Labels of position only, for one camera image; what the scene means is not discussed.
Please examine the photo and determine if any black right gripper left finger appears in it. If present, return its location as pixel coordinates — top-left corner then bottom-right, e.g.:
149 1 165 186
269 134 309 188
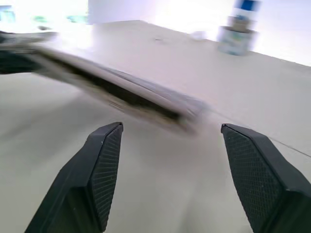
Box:
25 121 124 233

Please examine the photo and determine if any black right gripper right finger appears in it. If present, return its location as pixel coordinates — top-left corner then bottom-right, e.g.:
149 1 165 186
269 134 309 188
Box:
220 123 311 233

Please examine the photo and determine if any white bottle with blue label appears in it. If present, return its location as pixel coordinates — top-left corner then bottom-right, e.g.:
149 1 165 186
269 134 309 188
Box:
227 0 263 32

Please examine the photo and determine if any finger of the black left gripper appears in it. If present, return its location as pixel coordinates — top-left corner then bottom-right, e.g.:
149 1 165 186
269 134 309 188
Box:
0 31 59 50
0 50 43 75

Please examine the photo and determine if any white can with green print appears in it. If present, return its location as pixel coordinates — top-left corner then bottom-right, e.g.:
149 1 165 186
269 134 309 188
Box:
217 25 259 57

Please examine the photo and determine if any grey tray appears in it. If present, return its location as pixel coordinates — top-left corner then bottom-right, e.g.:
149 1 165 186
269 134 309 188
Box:
26 45 212 135

